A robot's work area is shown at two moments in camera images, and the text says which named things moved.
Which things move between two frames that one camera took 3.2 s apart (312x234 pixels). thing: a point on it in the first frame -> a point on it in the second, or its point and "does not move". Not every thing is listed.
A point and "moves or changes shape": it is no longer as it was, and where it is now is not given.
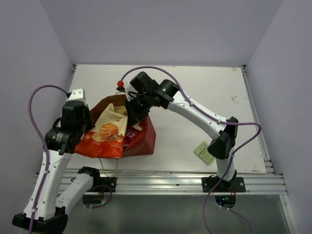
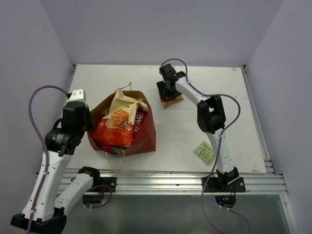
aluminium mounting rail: [189, 182] does not move
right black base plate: [237, 185] does not move
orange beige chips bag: [106, 139] moves or changes shape
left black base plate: [103, 184] does not move
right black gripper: [134, 116] -> [161, 85]
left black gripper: [87, 111] does not move
